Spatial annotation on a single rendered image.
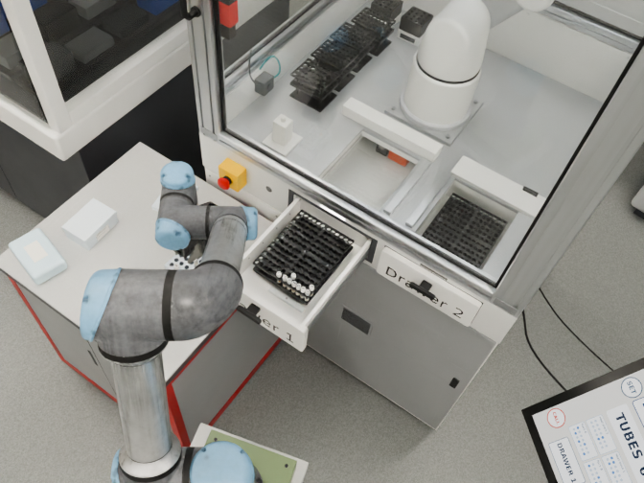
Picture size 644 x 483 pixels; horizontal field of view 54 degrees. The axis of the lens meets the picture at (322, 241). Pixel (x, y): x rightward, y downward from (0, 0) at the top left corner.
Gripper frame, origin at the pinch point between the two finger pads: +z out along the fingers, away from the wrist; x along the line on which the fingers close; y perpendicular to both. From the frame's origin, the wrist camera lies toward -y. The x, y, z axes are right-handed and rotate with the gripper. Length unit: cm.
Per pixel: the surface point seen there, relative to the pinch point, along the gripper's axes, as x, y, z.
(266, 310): 28.0, 4.8, -6.6
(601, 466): 106, -3, -20
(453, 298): 63, -28, -5
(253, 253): 13.0, -8.2, -2.0
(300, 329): 37.8, 4.3, -7.3
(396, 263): 46, -28, -5
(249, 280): 16.0, -2.9, 1.9
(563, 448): 100, -4, -15
